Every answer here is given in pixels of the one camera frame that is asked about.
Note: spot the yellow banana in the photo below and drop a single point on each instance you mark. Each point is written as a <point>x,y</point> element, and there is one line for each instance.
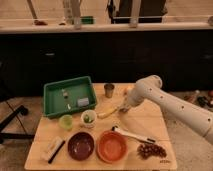
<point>107,113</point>

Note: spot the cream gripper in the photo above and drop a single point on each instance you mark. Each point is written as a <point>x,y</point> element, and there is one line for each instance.
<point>124,107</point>

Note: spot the orange fruit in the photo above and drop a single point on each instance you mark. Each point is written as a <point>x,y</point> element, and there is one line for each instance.
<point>127,90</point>

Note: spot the bunch of brown grapes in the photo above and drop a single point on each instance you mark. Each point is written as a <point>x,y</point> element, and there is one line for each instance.
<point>148,150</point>

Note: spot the black chair base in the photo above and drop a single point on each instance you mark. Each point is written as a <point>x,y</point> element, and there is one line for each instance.
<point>4,135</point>

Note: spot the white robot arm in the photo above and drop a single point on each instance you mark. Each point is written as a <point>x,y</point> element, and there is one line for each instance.
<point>198,119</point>

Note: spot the metal cup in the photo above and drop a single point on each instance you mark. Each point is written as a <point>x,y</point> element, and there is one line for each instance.
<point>109,89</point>

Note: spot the white cup with green item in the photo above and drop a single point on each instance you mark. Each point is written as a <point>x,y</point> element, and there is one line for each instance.
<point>88,118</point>

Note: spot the dark purple bowl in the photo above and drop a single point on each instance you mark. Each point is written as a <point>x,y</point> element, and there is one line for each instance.
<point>81,146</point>

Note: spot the small items in tray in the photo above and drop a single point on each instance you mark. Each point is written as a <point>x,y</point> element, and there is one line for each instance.
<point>65,95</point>

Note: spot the orange bowl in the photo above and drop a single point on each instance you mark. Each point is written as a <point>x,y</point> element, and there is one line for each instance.
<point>111,146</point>

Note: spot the grey block in tray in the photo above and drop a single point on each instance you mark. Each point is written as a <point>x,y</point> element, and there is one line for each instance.
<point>83,102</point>

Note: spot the green plastic tray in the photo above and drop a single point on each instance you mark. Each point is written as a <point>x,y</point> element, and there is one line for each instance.
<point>54,104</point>

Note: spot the light green cup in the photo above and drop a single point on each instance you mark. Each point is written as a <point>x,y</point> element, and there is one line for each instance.
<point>65,122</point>

